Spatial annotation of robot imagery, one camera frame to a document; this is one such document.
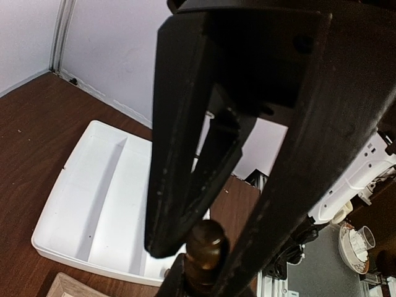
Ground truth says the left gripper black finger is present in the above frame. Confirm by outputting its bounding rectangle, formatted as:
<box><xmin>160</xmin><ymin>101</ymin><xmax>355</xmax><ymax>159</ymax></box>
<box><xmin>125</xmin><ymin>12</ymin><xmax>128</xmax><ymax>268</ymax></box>
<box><xmin>157</xmin><ymin>254</ymin><xmax>187</xmax><ymax>297</ymax></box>

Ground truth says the right aluminium frame post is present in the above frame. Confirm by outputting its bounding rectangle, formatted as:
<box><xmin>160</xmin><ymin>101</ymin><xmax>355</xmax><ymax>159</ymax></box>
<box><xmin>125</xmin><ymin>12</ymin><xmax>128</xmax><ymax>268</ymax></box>
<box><xmin>49</xmin><ymin>0</ymin><xmax>76</xmax><ymax>74</ymax></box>

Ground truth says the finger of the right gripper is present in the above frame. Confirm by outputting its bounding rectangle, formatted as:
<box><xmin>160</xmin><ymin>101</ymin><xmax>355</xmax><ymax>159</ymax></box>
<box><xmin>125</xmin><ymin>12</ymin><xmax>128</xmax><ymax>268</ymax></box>
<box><xmin>144</xmin><ymin>11</ymin><xmax>256</xmax><ymax>258</ymax></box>
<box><xmin>216</xmin><ymin>12</ymin><xmax>395</xmax><ymax>296</ymax></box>

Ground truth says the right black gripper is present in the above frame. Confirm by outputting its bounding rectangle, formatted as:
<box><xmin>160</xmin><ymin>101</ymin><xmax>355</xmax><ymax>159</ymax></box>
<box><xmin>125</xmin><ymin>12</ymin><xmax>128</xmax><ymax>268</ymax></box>
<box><xmin>167</xmin><ymin>1</ymin><xmax>395</xmax><ymax>124</ymax></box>

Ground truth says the wooden chess board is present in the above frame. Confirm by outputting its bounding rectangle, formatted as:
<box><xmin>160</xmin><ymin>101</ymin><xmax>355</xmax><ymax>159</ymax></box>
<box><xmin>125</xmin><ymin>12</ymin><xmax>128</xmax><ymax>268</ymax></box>
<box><xmin>46</xmin><ymin>272</ymin><xmax>107</xmax><ymax>297</ymax></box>

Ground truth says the background clutter bowl and cup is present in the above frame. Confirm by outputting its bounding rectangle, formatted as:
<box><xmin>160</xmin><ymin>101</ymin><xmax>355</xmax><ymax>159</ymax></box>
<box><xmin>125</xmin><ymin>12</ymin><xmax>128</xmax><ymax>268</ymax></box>
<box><xmin>338</xmin><ymin>223</ymin><xmax>376</xmax><ymax>275</ymax></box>

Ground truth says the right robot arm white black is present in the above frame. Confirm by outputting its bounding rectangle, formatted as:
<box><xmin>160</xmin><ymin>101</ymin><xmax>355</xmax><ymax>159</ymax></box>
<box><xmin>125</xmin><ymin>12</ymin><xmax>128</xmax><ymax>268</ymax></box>
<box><xmin>144</xmin><ymin>1</ymin><xmax>395</xmax><ymax>296</ymax></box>

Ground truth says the white plastic compartment tray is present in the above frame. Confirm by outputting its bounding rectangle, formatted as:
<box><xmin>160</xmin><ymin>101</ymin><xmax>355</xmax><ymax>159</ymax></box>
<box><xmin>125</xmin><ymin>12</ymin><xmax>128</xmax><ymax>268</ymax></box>
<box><xmin>30</xmin><ymin>120</ymin><xmax>211</xmax><ymax>287</ymax></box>

